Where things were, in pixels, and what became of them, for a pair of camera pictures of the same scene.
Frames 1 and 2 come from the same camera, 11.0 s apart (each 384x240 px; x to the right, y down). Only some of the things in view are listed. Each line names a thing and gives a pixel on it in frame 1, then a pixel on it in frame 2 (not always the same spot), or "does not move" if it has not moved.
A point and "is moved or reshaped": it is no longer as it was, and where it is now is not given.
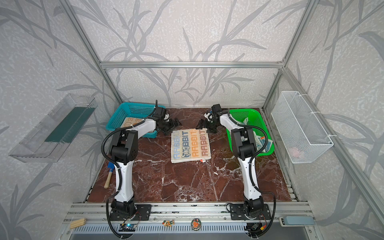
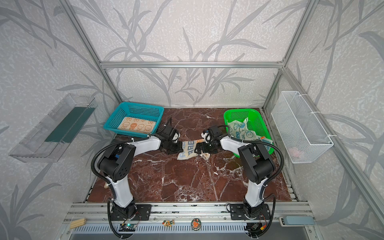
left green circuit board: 129,227 does not move
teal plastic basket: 131,110 does not move
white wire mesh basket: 301,137 does not move
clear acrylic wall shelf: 46,140 does not move
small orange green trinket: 168,223 does not move
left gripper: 168,124 to 175,147
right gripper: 207,124 to 204,147
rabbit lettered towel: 190,145 is moved or reshaped
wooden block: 77,223 does not move
